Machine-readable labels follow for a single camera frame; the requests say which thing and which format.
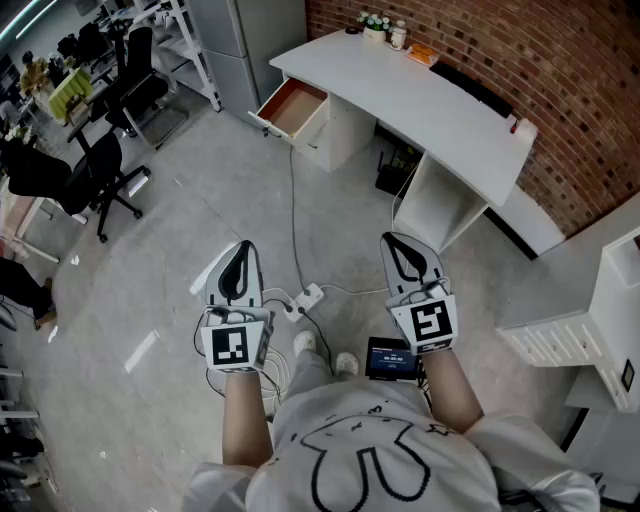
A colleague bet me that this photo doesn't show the orange wooden drawer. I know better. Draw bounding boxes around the orange wooden drawer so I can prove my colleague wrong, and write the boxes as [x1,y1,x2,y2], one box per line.
[247,74,331,142]

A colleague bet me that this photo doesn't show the person's left forearm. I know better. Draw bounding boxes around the person's left forearm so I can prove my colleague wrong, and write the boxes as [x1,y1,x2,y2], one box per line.
[221,368,274,469]

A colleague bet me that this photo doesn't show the grey metal cabinet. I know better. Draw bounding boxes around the grey metal cabinet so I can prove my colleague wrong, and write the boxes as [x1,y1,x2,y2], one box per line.
[191,0,309,117]

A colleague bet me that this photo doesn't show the orange packet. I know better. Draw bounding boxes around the orange packet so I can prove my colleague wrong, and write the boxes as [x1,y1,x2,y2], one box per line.
[405,42,440,67]

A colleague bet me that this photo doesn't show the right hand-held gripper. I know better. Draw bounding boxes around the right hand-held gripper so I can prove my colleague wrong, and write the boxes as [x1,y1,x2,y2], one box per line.
[380,232,459,357]

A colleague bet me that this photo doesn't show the black office chair on castors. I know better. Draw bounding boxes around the black office chair on castors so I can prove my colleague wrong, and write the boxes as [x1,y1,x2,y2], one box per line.
[0,131,152,245]

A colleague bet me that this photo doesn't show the white curved desk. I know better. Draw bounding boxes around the white curved desk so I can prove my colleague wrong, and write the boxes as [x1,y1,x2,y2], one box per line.
[268,27,539,257]

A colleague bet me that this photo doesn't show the white tall shelving unit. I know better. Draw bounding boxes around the white tall shelving unit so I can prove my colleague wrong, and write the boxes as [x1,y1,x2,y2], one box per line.
[496,233,640,414]

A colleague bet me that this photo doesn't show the yellow-green organiser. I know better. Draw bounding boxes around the yellow-green organiser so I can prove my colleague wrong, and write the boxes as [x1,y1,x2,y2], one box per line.
[46,66,97,125]

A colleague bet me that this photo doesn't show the person's right forearm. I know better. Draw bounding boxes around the person's right forearm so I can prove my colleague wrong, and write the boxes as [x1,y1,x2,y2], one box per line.
[422,346,485,435]

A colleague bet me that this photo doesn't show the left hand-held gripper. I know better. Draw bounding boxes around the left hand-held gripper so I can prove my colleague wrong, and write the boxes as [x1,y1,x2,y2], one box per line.
[199,240,275,374]

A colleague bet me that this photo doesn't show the white pot with flowers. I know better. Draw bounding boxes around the white pot with flowers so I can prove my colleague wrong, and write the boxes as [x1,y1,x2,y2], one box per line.
[356,11,392,44]

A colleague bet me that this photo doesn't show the black cable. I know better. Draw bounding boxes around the black cable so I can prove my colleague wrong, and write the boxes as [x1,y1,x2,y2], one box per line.
[297,305,336,377]

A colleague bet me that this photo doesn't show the person's grey trousers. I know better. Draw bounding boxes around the person's grey trousers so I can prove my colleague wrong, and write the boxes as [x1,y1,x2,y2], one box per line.
[283,348,354,404]

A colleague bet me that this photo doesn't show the person's white left shoe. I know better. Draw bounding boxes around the person's white left shoe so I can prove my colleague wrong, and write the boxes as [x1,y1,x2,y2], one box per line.
[293,330,318,359]

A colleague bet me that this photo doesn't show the person's white shoe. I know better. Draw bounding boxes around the person's white shoe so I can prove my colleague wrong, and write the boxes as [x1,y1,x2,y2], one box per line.
[293,330,318,359]
[334,351,361,377]

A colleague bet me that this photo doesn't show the black keyboard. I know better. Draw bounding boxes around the black keyboard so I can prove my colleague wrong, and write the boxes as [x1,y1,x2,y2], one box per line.
[429,60,515,120]

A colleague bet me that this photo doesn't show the person's white right shoe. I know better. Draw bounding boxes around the person's white right shoe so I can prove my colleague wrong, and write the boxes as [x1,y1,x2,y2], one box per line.
[334,351,361,377]

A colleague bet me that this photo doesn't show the white cable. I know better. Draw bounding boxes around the white cable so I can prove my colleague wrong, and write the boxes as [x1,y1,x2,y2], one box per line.
[318,167,419,298]

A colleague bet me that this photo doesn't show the person's white printed shirt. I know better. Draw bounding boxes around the person's white printed shirt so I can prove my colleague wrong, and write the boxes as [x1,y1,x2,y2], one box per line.
[180,374,602,512]

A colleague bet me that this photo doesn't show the black screen device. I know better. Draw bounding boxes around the black screen device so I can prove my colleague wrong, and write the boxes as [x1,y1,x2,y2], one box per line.
[364,335,421,383]

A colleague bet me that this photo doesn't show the black router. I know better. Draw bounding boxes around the black router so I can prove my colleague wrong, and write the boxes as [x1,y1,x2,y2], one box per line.
[374,148,417,197]

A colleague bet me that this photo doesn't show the grey cable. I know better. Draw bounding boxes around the grey cable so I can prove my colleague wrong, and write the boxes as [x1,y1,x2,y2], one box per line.
[261,127,310,297]

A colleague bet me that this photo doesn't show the white metal rack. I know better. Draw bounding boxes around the white metal rack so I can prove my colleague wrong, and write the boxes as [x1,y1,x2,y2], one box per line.
[133,0,224,114]

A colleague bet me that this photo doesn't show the white low cabinet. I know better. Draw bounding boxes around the white low cabinet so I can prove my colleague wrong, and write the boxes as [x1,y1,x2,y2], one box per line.
[485,183,568,260]

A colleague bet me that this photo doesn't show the white power strip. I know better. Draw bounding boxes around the white power strip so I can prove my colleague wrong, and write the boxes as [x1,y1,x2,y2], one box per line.
[281,282,326,323]

